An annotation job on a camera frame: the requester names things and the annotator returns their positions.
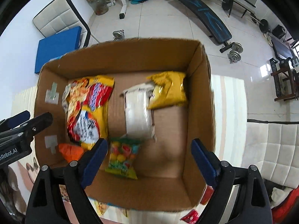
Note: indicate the chrome dumbbell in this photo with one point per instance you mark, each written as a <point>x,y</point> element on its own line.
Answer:
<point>234,54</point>

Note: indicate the blue foam mat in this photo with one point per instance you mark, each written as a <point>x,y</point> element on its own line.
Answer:
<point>55,46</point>

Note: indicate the colourful candy bag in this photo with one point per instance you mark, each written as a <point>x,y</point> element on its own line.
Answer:
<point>123,152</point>

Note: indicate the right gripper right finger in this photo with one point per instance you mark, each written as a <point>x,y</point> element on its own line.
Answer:
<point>251,205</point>

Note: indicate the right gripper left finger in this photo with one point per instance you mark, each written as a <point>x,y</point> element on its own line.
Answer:
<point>45,203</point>

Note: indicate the dark wooden chair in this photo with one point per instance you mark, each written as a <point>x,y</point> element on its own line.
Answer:
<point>285,78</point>

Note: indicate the cardboard milk box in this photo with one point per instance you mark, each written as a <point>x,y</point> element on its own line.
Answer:
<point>168,178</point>

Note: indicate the black sit-up bench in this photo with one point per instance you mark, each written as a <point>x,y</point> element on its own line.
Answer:
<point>212,22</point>

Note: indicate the white quilted sofa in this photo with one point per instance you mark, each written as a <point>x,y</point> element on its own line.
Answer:
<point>272,146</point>

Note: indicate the white cushioned chair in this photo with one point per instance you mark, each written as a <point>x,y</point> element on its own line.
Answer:
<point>59,16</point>

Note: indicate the orange snack bag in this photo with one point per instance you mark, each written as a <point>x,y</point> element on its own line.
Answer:
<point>70,152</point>

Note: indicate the white tissue packet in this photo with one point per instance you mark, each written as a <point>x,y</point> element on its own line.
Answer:
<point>138,118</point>

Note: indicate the large yellow red noodle bag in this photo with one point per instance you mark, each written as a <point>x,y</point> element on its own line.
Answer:
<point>86,102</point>

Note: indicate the yellow snack bag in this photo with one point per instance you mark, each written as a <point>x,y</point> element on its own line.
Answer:
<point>168,90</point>

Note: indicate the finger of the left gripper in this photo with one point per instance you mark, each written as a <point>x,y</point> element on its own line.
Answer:
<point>14,121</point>
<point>31,127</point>

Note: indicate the small red packet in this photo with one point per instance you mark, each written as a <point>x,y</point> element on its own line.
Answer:
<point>191,218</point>

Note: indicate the striped pink-edged table mat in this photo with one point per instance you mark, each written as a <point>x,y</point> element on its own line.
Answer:
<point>230,127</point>

